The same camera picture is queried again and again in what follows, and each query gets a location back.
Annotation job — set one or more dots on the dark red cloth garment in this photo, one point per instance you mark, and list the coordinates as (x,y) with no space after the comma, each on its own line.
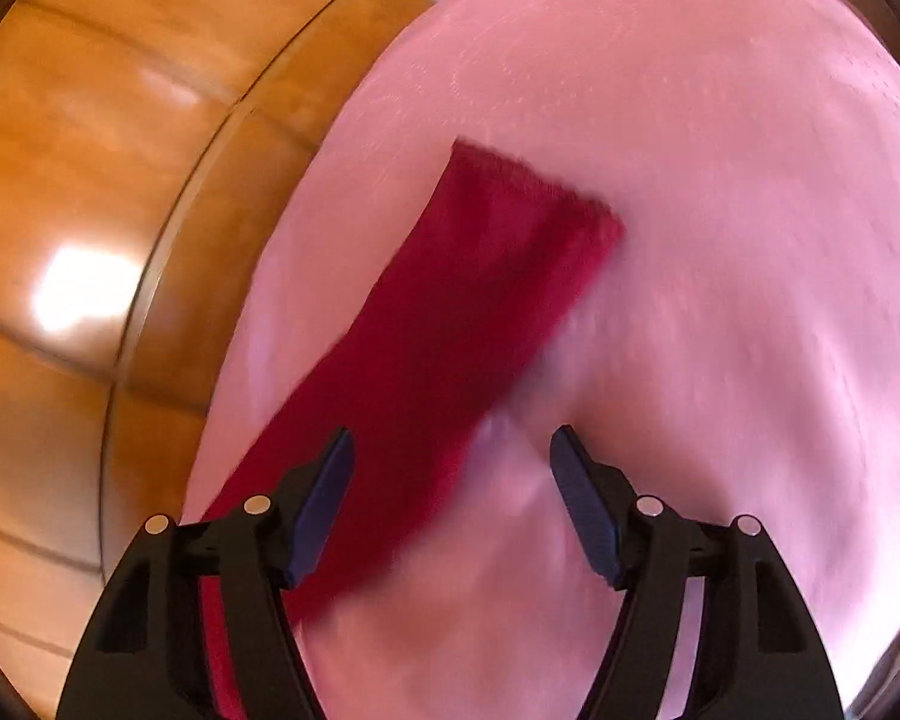
(457,300)

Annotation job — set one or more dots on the pink blanket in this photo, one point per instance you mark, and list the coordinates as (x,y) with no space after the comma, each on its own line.
(720,240)

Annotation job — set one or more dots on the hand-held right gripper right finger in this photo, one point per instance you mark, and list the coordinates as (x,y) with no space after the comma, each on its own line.
(581,510)

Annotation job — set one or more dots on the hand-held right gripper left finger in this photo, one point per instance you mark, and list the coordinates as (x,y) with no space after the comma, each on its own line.
(322,510)

